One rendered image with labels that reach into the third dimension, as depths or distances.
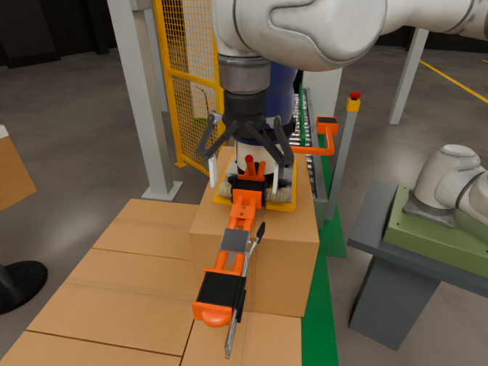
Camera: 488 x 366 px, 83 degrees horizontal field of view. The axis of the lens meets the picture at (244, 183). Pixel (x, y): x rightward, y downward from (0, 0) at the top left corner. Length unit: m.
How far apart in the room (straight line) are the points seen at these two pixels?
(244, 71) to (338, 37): 0.21
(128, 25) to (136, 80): 0.35
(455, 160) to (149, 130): 1.99
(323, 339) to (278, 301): 0.72
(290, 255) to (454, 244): 0.60
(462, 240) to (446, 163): 0.28
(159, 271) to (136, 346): 0.31
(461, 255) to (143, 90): 2.07
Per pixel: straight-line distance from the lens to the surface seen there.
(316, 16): 0.29
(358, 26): 0.30
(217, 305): 0.54
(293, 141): 2.36
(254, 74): 0.47
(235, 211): 0.73
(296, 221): 0.93
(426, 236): 1.22
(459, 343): 2.08
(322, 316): 1.85
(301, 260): 0.93
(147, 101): 2.30
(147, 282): 1.32
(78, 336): 1.28
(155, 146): 2.44
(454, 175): 1.19
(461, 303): 2.26
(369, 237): 1.24
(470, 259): 1.26
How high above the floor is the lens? 1.56
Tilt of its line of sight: 34 degrees down
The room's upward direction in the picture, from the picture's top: straight up
